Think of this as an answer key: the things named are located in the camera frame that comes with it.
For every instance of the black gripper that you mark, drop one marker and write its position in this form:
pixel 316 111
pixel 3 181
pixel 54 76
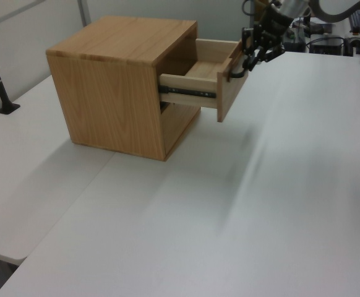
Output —
pixel 274 24

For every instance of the black electronics box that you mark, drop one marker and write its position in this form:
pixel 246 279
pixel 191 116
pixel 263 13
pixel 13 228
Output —
pixel 327 45

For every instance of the light oak wooden cabinet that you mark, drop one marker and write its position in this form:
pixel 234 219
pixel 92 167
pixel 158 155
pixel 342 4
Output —
pixel 105 102

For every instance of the black drawer slide rail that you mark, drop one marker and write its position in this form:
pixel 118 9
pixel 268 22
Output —
pixel 187 92

